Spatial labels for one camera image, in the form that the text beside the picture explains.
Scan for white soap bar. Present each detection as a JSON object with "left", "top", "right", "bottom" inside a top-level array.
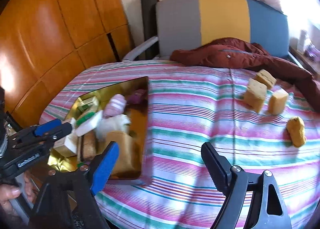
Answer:
[{"left": 75, "top": 110, "right": 103, "bottom": 137}]

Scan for small green white box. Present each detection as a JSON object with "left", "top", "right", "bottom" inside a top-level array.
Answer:
[{"left": 77, "top": 96, "right": 100, "bottom": 113}]

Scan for pink white striped sock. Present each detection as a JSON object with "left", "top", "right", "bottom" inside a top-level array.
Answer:
[{"left": 103, "top": 94, "right": 126, "bottom": 118}]

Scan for large tan sponge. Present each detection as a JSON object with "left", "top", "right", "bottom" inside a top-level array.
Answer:
[{"left": 105, "top": 131, "right": 141, "bottom": 179}]

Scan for purple snack packet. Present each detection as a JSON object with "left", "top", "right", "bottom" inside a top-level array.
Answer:
[{"left": 127, "top": 89, "right": 148, "bottom": 104}]

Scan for cracker pack green edge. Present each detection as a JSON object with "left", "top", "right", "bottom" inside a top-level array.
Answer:
[{"left": 76, "top": 111, "right": 97, "bottom": 163}]

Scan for person's left hand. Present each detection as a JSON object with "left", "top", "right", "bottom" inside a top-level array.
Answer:
[{"left": 1, "top": 171, "right": 36, "bottom": 217}]

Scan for gold maroon gift box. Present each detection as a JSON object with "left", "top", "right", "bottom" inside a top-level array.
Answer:
[{"left": 47, "top": 77, "right": 152, "bottom": 185}]

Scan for yellow rolled sock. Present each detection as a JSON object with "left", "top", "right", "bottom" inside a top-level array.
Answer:
[{"left": 286, "top": 116, "right": 306, "bottom": 148}]

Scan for striped bed sheet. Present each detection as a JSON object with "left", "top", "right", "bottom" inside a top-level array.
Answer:
[{"left": 40, "top": 61, "right": 319, "bottom": 228}]

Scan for wedge yellow sponge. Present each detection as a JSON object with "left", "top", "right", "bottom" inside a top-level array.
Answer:
[{"left": 268, "top": 88, "right": 289, "bottom": 115}]

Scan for orange wooden wardrobe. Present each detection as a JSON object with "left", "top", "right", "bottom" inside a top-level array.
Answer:
[{"left": 1, "top": 0, "right": 133, "bottom": 127}]

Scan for left yellow sponge block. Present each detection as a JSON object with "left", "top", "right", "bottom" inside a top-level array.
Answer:
[{"left": 244, "top": 78, "right": 267, "bottom": 113}]

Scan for yellow sponge block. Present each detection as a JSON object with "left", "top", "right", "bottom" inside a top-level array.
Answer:
[
  {"left": 254, "top": 69, "right": 277, "bottom": 89},
  {"left": 244, "top": 78, "right": 267, "bottom": 113}
]

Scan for far yellow sponge block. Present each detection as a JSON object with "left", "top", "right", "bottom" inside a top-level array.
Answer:
[{"left": 254, "top": 69, "right": 277, "bottom": 89}]

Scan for wooden side desk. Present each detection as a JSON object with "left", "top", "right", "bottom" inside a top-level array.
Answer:
[{"left": 289, "top": 46, "right": 319, "bottom": 76}]

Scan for grey yellow blue headboard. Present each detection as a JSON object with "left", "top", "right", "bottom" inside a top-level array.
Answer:
[{"left": 156, "top": 0, "right": 289, "bottom": 58}]

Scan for maroon jacket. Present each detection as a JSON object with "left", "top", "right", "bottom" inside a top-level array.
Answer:
[{"left": 170, "top": 37, "right": 319, "bottom": 113}]

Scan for purple box on desk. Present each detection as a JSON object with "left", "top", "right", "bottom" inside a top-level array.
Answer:
[{"left": 305, "top": 44, "right": 320, "bottom": 63}]

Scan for white boxes on desk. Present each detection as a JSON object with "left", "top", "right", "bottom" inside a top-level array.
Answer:
[{"left": 297, "top": 30, "right": 312, "bottom": 54}]

